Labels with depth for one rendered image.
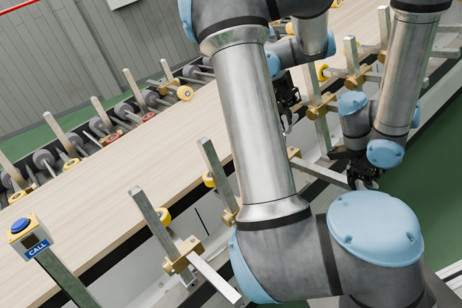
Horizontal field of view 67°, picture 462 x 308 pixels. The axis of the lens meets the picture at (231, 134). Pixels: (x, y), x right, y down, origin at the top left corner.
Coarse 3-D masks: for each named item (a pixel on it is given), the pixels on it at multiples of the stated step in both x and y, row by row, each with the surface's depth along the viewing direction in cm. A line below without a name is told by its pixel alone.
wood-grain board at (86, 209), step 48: (384, 0) 238; (336, 48) 194; (192, 96) 202; (144, 144) 170; (192, 144) 155; (48, 192) 160; (96, 192) 147; (0, 240) 140; (96, 240) 120; (0, 288) 115; (48, 288) 108
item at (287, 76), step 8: (288, 72) 109; (280, 80) 105; (288, 80) 109; (280, 88) 108; (288, 88) 110; (296, 88) 110; (280, 96) 109; (288, 96) 109; (296, 96) 112; (280, 104) 109; (288, 104) 109; (280, 112) 111
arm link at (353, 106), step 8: (344, 96) 92; (352, 96) 91; (360, 96) 90; (344, 104) 90; (352, 104) 89; (360, 104) 89; (368, 104) 89; (344, 112) 91; (352, 112) 90; (360, 112) 90; (344, 120) 93; (352, 120) 91; (360, 120) 90; (368, 120) 89; (344, 128) 94; (352, 128) 92; (360, 128) 92; (368, 128) 92; (352, 136) 94; (360, 136) 93
